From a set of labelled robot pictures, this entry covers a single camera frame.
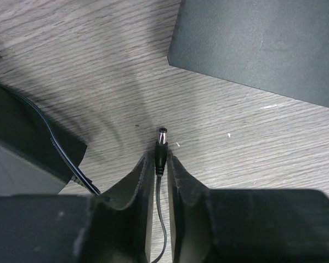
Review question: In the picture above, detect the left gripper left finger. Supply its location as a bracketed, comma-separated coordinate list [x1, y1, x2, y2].
[0, 152, 155, 262]

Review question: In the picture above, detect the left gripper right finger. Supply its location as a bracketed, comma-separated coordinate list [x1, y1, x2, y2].
[167, 156, 329, 262]

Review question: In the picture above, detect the black network switch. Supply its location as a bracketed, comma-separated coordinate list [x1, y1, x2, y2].
[168, 1, 329, 108]

